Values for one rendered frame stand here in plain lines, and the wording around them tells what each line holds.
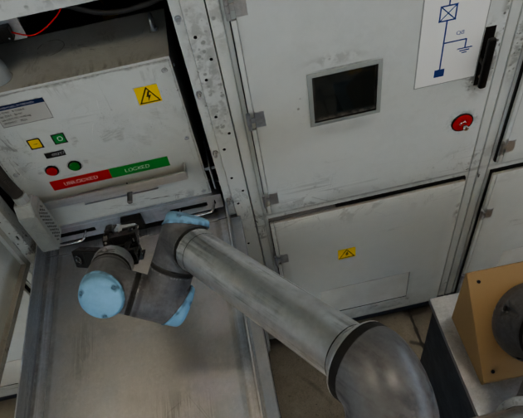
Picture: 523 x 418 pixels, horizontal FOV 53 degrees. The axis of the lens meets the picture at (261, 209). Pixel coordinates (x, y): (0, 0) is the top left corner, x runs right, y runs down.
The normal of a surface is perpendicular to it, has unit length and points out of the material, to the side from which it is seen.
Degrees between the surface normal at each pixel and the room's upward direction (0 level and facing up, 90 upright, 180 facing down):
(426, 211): 90
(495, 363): 48
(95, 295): 58
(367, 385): 26
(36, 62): 0
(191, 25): 90
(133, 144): 90
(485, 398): 0
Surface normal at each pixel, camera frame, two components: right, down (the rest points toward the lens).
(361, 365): -0.45, -0.48
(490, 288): 0.03, 0.13
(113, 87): 0.18, 0.75
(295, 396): -0.13, -0.63
